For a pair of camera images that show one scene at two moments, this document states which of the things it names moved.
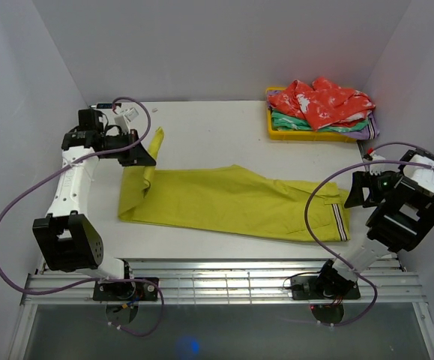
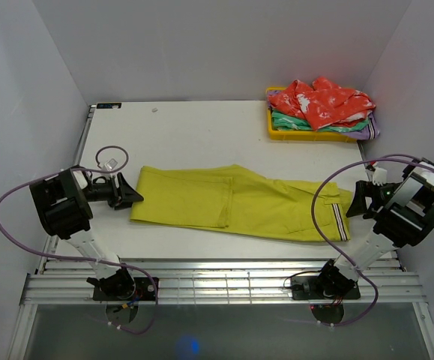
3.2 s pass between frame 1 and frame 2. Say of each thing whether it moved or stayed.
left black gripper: moved
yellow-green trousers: stayed
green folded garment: stayed
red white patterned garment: stayed
